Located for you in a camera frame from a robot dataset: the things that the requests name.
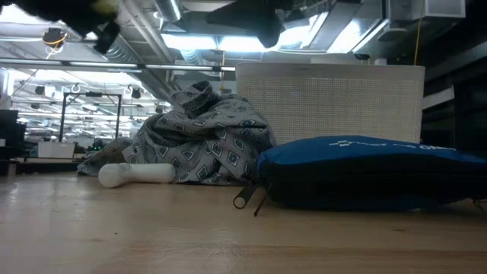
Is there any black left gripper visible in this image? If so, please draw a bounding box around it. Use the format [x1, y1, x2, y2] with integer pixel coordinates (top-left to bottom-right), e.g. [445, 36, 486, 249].
[0, 0, 122, 55]

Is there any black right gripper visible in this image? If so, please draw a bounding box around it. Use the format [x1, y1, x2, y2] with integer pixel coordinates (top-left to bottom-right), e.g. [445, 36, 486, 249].
[205, 0, 294, 49]

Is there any grey diamond-patterned cloth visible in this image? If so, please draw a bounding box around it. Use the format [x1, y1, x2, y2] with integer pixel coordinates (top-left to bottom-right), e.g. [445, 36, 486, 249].
[77, 79, 278, 186]

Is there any white plastic cylinder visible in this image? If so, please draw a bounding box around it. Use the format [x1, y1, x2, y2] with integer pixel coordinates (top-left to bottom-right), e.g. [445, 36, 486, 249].
[97, 162, 177, 190]

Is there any blue first aid pouch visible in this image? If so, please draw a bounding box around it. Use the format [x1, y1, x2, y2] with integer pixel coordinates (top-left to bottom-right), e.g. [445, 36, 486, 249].
[232, 135, 487, 218]

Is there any long linear ceiling light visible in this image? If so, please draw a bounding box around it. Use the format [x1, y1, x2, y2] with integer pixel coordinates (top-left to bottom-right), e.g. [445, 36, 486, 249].
[0, 56, 237, 73]

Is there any white plastic storage bin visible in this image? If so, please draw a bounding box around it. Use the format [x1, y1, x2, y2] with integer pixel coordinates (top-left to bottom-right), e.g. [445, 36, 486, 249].
[234, 62, 426, 145]

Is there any white box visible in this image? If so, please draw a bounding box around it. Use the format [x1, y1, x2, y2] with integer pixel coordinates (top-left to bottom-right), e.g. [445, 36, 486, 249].
[37, 141, 77, 159]

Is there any black monitor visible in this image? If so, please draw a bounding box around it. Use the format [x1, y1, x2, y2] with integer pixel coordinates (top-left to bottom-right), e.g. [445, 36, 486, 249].
[0, 109, 26, 158]

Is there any dark low desk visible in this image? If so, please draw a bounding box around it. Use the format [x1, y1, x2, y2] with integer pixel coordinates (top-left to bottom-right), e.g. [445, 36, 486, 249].
[0, 154, 87, 177]

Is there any hanging black yellow cable reel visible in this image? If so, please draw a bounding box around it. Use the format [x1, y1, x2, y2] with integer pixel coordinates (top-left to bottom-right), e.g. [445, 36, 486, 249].
[42, 27, 68, 49]

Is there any black metal gantry frame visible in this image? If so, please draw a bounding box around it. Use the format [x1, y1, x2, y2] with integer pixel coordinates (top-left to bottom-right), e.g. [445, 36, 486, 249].
[59, 91, 123, 143]

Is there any yellow extension cable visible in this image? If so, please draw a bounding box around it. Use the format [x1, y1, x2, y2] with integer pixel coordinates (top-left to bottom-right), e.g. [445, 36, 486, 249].
[415, 17, 423, 66]

